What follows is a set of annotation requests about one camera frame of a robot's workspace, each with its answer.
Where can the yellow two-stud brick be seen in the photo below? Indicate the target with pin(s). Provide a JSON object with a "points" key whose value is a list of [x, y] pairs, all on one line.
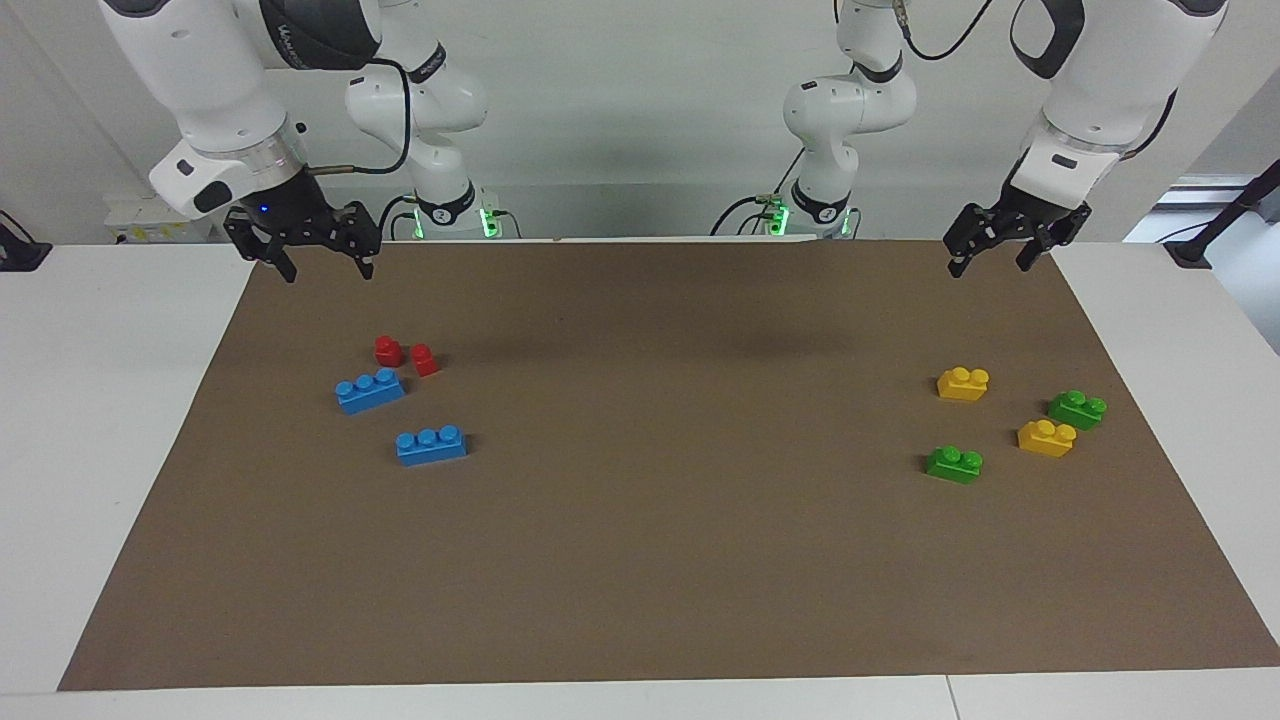
{"points": [[963, 386], [1046, 441]]}

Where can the black table clamp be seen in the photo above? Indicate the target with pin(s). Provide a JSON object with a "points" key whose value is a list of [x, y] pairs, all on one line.
{"points": [[20, 252]]}

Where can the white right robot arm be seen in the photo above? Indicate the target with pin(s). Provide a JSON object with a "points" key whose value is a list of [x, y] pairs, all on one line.
{"points": [[200, 70]]}

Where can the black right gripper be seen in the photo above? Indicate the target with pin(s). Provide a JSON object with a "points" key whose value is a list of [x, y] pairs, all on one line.
{"points": [[285, 205]]}

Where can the blue three-stud brick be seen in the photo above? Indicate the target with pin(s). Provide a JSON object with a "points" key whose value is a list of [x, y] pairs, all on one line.
{"points": [[431, 449], [369, 394]]}

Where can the brown table mat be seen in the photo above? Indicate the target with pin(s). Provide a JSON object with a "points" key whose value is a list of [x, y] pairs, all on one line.
{"points": [[640, 550]]}

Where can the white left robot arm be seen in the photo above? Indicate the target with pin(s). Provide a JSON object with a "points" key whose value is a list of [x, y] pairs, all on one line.
{"points": [[1110, 80]]}

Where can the red single-stud block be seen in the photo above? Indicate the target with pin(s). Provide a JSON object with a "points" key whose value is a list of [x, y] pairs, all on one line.
{"points": [[388, 352], [425, 361]]}

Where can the black stand leg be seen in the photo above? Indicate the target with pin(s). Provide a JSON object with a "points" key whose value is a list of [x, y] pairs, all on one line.
{"points": [[1190, 250]]}

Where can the green two-stud brick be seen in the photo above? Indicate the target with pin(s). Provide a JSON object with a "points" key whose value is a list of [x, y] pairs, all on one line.
{"points": [[954, 467], [1077, 412]]}

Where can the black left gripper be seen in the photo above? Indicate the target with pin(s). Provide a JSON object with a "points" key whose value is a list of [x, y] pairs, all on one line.
{"points": [[1030, 205]]}

